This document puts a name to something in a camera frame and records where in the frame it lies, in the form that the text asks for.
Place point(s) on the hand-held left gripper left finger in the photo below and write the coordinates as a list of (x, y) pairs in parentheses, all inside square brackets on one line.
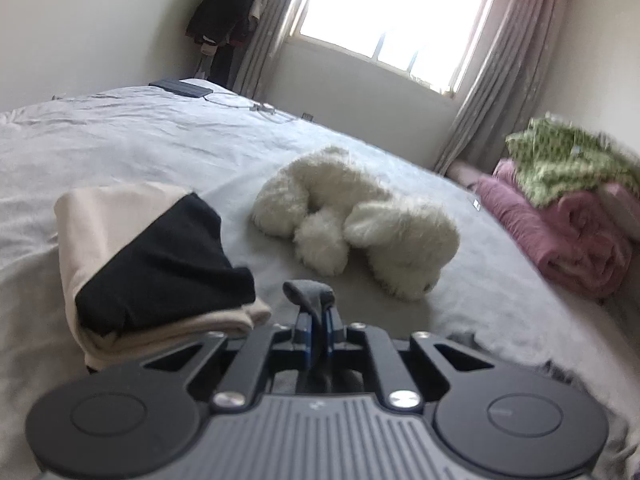
[(309, 340)]

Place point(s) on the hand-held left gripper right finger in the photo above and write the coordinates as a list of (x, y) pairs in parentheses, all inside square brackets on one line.
[(327, 340)]

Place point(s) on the grey t-shirt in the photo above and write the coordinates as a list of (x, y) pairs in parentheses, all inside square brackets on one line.
[(307, 292)]

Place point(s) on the white plush dog toy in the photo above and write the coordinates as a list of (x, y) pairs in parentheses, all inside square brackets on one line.
[(350, 200)]

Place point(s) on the black folded garment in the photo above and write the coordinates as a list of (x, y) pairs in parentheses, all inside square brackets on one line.
[(165, 270)]

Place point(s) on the beige folded garment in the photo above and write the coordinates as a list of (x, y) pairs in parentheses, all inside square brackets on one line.
[(100, 215)]

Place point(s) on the bed with grey sheet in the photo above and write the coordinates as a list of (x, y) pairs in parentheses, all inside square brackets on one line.
[(150, 145)]

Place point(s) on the pink folded quilt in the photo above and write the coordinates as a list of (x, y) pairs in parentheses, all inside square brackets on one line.
[(565, 240)]

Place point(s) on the dark tablet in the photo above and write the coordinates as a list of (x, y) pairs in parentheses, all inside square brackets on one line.
[(182, 87)]

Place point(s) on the green patterned blanket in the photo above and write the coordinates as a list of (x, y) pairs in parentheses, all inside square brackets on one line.
[(555, 165)]

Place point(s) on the grey curtain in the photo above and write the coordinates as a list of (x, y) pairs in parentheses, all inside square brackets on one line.
[(500, 85), (270, 35)]

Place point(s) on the pale pink pillow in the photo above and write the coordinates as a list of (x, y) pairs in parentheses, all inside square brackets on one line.
[(625, 210)]

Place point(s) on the window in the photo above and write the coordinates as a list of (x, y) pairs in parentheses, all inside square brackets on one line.
[(390, 5)]

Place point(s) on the dark hanging coat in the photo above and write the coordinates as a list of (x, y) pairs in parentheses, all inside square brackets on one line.
[(220, 5)]

